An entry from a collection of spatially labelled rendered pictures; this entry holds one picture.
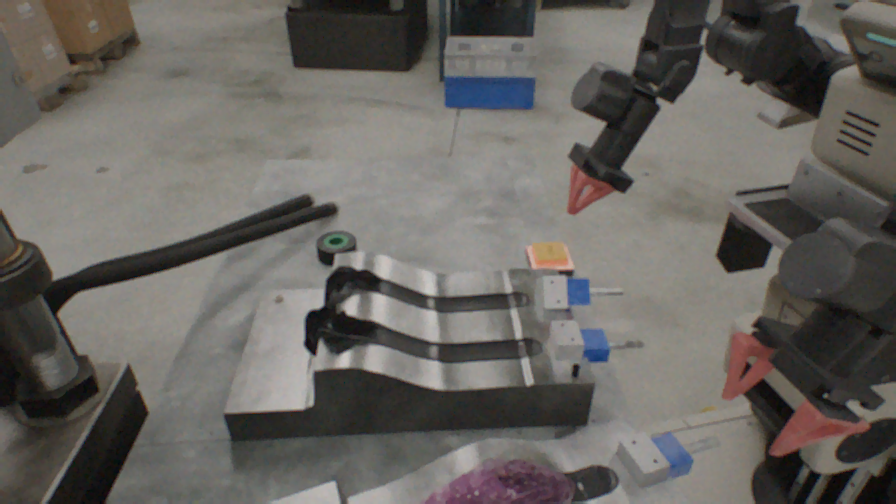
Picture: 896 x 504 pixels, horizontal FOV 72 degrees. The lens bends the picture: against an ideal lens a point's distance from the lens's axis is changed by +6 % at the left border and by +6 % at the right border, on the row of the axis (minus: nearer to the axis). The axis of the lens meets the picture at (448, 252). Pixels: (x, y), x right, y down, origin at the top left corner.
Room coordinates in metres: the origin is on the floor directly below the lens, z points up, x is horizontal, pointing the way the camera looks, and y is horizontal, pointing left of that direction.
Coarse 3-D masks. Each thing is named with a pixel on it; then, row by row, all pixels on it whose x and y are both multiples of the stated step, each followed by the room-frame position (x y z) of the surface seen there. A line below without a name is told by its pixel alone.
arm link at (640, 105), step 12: (636, 96) 0.82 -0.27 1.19; (648, 96) 0.84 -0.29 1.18; (636, 108) 0.82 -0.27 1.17; (648, 108) 0.81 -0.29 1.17; (660, 108) 0.83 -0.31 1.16; (624, 120) 0.82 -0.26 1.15; (636, 120) 0.81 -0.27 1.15; (648, 120) 0.81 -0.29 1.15; (624, 132) 0.82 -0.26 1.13; (636, 132) 0.81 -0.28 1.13
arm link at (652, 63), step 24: (672, 0) 0.82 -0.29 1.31; (696, 0) 0.83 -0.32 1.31; (648, 24) 0.86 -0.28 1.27; (672, 24) 0.82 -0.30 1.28; (696, 24) 0.82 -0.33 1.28; (648, 48) 0.86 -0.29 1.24; (672, 48) 0.81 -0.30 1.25; (696, 48) 0.82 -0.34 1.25; (648, 72) 0.84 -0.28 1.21; (696, 72) 0.82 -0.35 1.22
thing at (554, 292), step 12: (552, 276) 0.72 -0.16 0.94; (564, 276) 0.72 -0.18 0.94; (540, 288) 0.72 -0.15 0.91; (552, 288) 0.71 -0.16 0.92; (564, 288) 0.71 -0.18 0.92; (576, 288) 0.72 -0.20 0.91; (588, 288) 0.72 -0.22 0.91; (600, 288) 0.73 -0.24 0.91; (612, 288) 0.73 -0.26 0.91; (540, 300) 0.72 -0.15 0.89; (552, 300) 0.69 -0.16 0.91; (564, 300) 0.70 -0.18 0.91; (576, 300) 0.71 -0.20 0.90; (588, 300) 0.71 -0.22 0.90
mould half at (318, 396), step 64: (384, 256) 0.79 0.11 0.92; (256, 320) 0.71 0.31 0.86; (384, 320) 0.64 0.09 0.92; (448, 320) 0.68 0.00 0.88; (512, 320) 0.67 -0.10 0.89; (256, 384) 0.57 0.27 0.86; (320, 384) 0.53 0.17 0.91; (384, 384) 0.53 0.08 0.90; (448, 384) 0.55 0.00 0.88; (512, 384) 0.55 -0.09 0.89; (576, 384) 0.55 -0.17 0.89
